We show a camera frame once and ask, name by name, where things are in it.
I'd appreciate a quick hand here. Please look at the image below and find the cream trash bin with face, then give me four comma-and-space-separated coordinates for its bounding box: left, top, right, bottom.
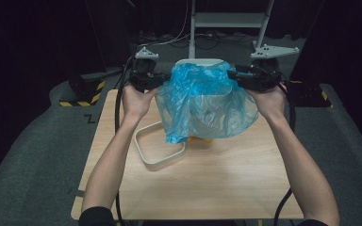
173, 57, 234, 144

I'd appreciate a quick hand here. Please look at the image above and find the white floor cable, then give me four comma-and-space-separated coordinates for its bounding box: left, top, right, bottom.
137, 0, 191, 49

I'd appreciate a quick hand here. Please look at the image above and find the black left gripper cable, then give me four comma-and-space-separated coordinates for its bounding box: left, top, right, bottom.
114, 56, 137, 226

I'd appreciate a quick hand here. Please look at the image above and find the black yellow striped stand base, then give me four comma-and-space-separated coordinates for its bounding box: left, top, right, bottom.
58, 73, 107, 107

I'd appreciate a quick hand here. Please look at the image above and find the person's left hand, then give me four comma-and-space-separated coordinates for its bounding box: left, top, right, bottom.
121, 84, 158, 122

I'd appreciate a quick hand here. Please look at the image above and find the black stand base yellow mark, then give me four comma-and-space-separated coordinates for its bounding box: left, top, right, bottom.
287, 79, 333, 108

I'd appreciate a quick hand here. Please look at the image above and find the cream bin rim ring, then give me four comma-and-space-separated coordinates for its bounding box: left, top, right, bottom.
134, 121, 188, 168

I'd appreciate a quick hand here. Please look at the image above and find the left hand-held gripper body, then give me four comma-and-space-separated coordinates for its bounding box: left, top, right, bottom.
128, 46, 166, 93

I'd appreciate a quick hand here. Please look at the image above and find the person's black left sleeve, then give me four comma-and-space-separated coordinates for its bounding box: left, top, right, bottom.
78, 205, 118, 226

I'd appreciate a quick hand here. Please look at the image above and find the person's right hand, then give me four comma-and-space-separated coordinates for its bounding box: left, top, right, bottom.
245, 84, 288, 126

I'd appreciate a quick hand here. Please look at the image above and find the blue plastic bag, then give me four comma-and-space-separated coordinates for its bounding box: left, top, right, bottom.
155, 61, 260, 145

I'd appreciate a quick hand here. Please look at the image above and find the white metal stand frame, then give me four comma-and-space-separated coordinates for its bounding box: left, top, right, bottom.
188, 0, 276, 60

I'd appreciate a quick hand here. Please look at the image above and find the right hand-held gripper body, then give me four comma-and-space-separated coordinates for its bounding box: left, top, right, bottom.
239, 44, 300, 92

